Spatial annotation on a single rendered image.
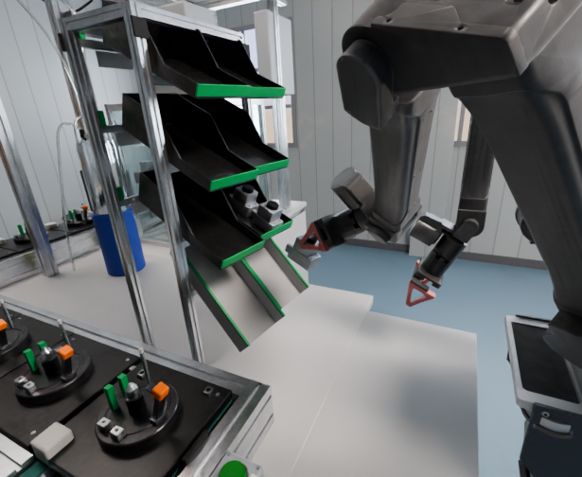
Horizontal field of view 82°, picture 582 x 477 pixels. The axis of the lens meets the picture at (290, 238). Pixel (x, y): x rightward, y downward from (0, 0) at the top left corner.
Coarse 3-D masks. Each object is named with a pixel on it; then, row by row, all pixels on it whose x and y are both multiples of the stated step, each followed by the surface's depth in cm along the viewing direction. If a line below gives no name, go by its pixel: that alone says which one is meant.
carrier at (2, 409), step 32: (32, 352) 71; (96, 352) 79; (128, 352) 79; (0, 384) 71; (32, 384) 66; (64, 384) 67; (96, 384) 69; (0, 416) 63; (32, 416) 63; (64, 416) 62
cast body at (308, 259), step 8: (296, 240) 76; (312, 240) 75; (288, 248) 80; (296, 248) 76; (288, 256) 78; (296, 256) 77; (304, 256) 76; (312, 256) 76; (320, 256) 78; (304, 264) 76; (312, 264) 76
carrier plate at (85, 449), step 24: (192, 384) 68; (96, 408) 64; (192, 408) 62; (216, 408) 62; (72, 432) 59; (168, 432) 58; (192, 432) 58; (72, 456) 55; (96, 456) 55; (120, 456) 54; (144, 456) 54; (168, 456) 54
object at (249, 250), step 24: (144, 192) 75; (192, 192) 85; (216, 192) 80; (192, 216) 78; (216, 216) 81; (192, 240) 70; (216, 240) 74; (240, 240) 76; (264, 240) 75; (216, 264) 68
